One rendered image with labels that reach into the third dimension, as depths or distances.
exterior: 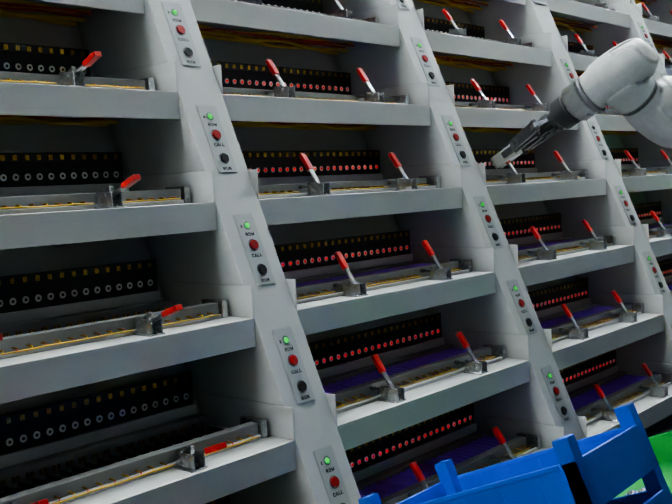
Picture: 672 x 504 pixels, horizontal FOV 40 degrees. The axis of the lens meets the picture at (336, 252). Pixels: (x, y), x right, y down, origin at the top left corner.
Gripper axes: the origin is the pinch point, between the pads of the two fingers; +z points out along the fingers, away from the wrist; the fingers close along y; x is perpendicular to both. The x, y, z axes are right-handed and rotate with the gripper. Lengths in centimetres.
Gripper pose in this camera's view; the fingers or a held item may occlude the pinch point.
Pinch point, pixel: (506, 155)
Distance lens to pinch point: 227.3
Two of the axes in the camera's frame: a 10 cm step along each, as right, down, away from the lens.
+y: 6.6, -0.9, 7.4
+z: -6.2, 4.9, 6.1
